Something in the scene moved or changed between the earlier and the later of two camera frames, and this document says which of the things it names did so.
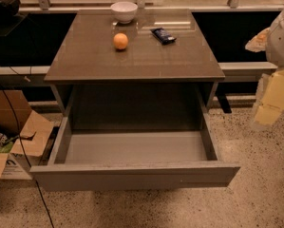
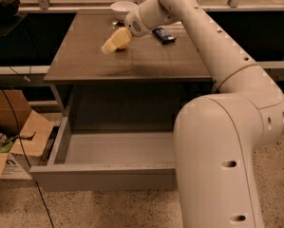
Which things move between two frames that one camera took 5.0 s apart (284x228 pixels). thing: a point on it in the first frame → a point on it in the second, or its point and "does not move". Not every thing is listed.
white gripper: (281, 45) → (134, 23)
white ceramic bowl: (123, 10) does not move
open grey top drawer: (134, 159) does not move
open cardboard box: (17, 134) does not move
